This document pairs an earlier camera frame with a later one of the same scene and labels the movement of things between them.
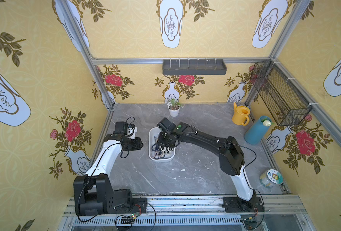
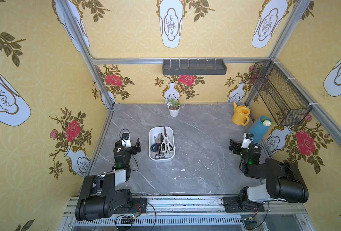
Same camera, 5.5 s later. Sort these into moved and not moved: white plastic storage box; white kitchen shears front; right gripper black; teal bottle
Moved: right gripper black
Not moved: teal bottle; white kitchen shears front; white plastic storage box
